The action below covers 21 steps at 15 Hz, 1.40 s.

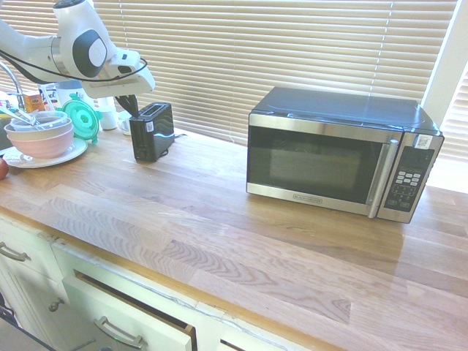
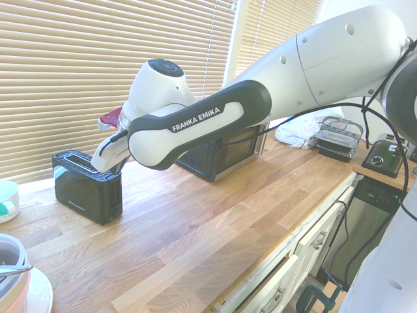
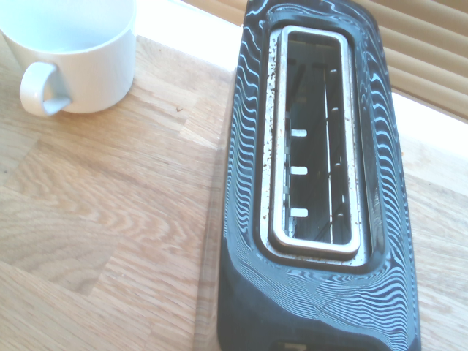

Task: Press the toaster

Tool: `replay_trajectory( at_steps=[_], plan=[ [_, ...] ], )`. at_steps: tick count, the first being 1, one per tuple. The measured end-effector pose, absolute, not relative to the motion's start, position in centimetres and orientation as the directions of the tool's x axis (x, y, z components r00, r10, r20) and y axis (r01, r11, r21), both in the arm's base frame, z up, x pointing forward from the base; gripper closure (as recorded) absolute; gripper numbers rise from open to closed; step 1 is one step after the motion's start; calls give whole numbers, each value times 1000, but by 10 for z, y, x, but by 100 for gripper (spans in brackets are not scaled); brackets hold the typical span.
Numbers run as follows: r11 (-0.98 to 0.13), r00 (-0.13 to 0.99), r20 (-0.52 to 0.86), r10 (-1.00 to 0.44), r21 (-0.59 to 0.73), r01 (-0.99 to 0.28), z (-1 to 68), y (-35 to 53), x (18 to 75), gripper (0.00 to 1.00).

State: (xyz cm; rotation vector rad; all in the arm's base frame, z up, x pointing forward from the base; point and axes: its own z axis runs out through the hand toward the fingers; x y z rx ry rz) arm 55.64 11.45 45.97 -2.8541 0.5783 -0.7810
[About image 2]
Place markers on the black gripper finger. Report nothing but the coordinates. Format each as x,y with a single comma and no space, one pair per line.
119,165

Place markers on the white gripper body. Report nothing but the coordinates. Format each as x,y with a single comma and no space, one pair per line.
107,156

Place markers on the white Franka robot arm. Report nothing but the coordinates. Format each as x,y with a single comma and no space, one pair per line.
342,58

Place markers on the black two-slot toaster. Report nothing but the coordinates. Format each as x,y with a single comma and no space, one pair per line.
81,192

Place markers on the silver toaster with knob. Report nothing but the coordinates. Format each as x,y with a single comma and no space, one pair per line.
382,156

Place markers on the wide beige window blind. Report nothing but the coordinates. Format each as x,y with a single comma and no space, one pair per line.
81,65

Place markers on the white mug with green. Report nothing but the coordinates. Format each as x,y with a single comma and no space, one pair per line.
8,199

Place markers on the stainless steel black microwave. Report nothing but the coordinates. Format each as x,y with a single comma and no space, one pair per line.
234,150

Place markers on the clear plastic container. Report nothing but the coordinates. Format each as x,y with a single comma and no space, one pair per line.
9,251

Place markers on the white plate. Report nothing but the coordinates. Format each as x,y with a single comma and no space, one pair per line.
42,290

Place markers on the pink bowl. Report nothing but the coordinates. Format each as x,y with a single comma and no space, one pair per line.
16,293

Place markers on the white plastic bag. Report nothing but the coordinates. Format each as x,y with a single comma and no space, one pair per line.
296,132

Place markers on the white open drawer front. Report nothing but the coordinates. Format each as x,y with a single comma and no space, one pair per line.
260,283

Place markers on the narrow beige window blind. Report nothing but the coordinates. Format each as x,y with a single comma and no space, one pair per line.
277,32

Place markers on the black lidded food container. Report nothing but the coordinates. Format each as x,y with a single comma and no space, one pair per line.
339,140

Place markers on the green clamp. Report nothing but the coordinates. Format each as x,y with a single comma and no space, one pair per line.
312,293

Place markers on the stainless steel dishwasher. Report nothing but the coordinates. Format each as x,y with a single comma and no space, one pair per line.
365,221

